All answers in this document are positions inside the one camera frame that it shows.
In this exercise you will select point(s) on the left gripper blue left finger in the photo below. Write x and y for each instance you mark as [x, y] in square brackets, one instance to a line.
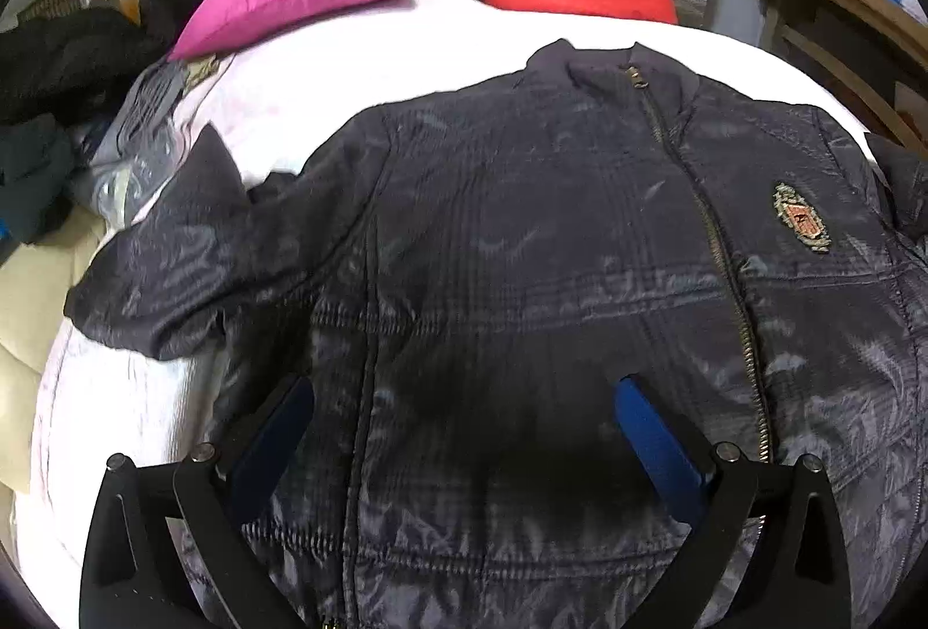
[132, 575]

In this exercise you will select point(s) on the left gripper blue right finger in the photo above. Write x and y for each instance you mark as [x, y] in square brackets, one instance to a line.
[798, 574]

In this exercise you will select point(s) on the dark navy quilted jacket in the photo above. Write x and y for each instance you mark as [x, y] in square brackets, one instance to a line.
[463, 280]

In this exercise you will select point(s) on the pile of black clothes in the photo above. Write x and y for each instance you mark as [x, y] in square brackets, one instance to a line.
[51, 65]

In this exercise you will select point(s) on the beige sofa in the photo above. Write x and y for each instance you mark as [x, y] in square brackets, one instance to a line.
[34, 282]

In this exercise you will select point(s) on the grey folded garment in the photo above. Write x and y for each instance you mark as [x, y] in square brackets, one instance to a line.
[122, 159]

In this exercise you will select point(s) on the white fluffy bed blanket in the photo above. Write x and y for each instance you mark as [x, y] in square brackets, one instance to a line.
[274, 104]

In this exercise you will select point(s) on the wooden side table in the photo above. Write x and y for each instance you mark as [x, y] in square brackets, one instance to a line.
[870, 54]

